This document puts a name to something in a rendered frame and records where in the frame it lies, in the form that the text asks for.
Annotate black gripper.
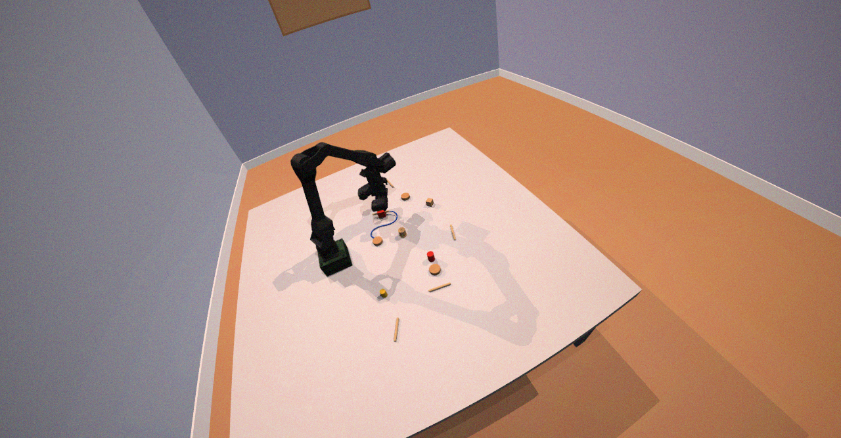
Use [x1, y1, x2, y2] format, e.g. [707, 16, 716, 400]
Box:
[369, 177, 388, 212]

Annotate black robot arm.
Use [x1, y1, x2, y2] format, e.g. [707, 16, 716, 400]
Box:
[290, 142, 396, 262]

